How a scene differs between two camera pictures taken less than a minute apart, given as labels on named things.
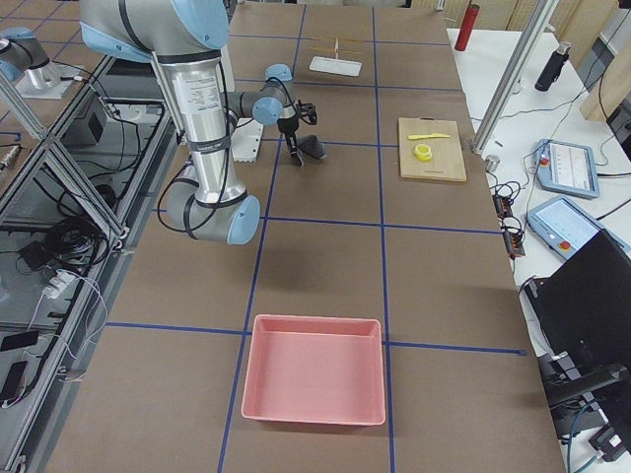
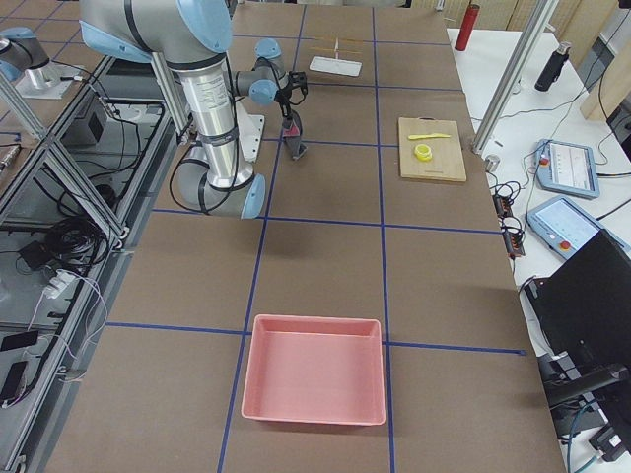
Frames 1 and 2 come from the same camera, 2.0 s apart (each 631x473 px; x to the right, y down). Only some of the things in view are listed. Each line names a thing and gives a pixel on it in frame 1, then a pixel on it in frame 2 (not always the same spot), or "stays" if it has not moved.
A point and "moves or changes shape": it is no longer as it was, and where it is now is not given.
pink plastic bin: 315,370 stays
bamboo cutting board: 431,149 stays
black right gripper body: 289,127 to 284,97
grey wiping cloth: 312,145 moves or changes shape
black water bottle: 550,73 stays
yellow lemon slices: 423,153 stays
